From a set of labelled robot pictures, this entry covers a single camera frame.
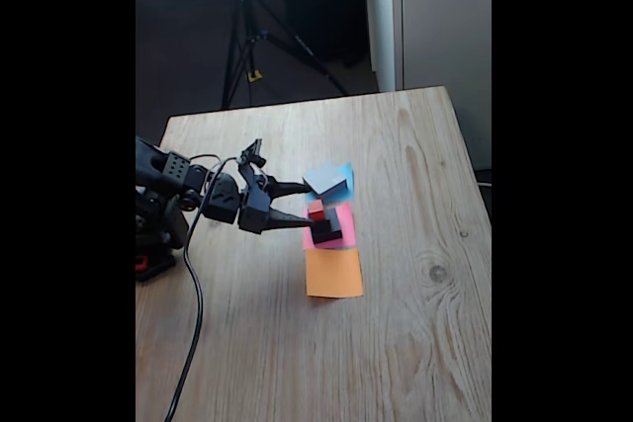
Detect small dark grey cube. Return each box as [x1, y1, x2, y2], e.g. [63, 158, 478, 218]
[310, 211, 332, 236]

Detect large grey square block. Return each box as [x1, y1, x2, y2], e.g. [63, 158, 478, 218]
[302, 163, 349, 198]

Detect medium black square block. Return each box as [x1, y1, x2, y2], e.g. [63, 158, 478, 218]
[310, 208, 344, 245]

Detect pink paper sheet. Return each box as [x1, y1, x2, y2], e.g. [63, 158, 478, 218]
[302, 202, 357, 252]

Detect blue paper sheet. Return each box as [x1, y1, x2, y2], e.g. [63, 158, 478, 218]
[305, 161, 356, 205]

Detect orange paper sheet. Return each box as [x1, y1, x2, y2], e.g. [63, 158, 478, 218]
[305, 247, 365, 300]

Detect red black table clamp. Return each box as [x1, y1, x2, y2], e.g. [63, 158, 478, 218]
[135, 249, 178, 283]

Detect black tripod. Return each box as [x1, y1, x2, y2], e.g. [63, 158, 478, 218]
[220, 0, 350, 111]

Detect white grey cabinet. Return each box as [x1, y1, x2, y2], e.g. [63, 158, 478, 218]
[363, 0, 493, 171]

